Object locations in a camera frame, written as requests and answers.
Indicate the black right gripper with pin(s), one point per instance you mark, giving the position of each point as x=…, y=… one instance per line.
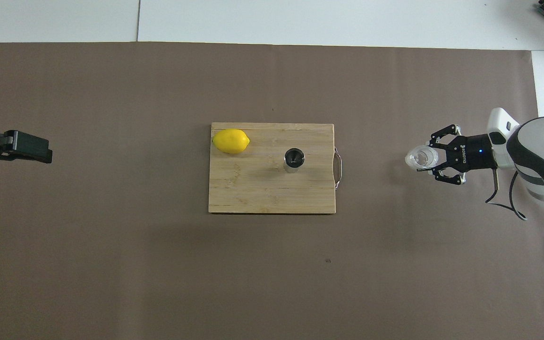
x=472, y=152

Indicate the clear glass cup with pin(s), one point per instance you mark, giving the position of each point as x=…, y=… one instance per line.
x=418, y=158

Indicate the steel double jigger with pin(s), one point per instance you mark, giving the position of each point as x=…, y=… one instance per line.
x=294, y=158

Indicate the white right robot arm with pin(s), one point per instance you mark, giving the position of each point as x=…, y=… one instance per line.
x=536, y=151

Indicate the wooden cutting board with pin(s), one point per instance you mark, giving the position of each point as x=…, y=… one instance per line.
x=253, y=189

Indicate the brown paper table mat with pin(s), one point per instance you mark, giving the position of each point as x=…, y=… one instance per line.
x=158, y=283

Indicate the yellow lemon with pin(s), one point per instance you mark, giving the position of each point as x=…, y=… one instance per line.
x=231, y=141

